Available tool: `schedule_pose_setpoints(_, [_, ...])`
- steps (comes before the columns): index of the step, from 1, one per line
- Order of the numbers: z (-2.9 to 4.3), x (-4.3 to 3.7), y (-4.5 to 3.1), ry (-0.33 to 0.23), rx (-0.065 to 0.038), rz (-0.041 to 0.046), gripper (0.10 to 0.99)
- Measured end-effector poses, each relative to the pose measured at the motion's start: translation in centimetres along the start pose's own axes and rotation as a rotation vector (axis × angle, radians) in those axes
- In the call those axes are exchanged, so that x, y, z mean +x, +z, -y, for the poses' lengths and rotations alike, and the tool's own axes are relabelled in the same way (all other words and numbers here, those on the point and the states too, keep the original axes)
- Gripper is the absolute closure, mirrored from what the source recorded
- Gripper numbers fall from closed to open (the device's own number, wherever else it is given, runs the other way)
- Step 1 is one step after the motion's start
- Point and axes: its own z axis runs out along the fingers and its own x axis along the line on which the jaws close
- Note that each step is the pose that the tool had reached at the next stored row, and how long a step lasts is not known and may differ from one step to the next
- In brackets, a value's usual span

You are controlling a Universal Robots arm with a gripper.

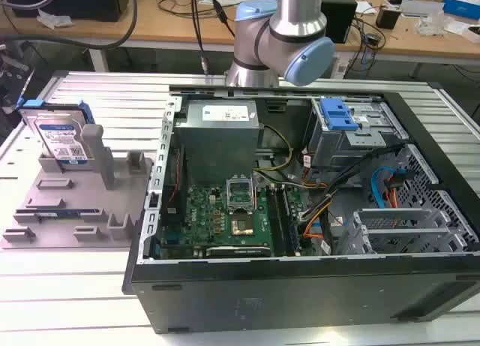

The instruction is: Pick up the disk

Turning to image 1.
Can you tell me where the disk bay with blue latch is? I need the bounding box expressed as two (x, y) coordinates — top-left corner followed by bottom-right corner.
(302, 96), (408, 170)

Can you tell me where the hard disk in blue carrier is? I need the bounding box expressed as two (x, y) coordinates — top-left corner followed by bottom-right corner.
(16, 99), (95, 171)

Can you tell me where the metal socket cover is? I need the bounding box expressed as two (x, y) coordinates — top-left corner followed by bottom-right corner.
(223, 176), (254, 216)

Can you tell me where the grey power supply unit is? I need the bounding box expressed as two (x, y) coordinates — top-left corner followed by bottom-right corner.
(175, 100), (260, 185)

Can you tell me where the green motherboard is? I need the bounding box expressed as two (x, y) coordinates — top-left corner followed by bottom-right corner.
(157, 184), (301, 257)

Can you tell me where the CPU socket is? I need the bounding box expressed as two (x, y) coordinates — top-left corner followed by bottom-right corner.
(229, 217), (256, 237)

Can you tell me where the graphics card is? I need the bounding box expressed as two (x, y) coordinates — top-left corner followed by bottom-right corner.
(158, 243), (272, 259)

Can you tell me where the black open PC case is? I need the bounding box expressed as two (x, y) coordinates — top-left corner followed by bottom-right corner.
(122, 83), (480, 335)

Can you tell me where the wooden desk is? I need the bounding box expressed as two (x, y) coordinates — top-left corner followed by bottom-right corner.
(0, 0), (480, 68)

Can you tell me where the grey parts rack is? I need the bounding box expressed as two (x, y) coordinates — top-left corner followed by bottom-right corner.
(0, 123), (155, 250)

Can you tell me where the RAM stick on rack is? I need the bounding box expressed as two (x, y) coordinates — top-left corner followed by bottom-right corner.
(32, 209), (101, 219)

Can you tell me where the small black cube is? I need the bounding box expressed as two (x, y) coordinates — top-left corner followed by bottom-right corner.
(375, 6), (402, 29)

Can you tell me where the black computer box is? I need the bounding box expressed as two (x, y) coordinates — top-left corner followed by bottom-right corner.
(3, 0), (128, 23)

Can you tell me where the blue white box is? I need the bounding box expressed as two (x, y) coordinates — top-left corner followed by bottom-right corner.
(442, 0), (480, 17)

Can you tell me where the yellow black wire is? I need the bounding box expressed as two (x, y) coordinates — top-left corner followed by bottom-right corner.
(253, 124), (294, 173)

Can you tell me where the blue data wire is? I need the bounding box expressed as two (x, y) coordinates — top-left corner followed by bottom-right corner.
(370, 166), (407, 212)

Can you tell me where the black cable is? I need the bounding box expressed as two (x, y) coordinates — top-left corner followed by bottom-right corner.
(189, 0), (209, 76)

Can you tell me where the orange power wire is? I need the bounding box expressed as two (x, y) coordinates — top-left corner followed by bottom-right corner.
(386, 188), (401, 211)

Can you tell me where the thick grey cable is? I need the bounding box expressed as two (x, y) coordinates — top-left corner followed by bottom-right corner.
(0, 0), (138, 51)

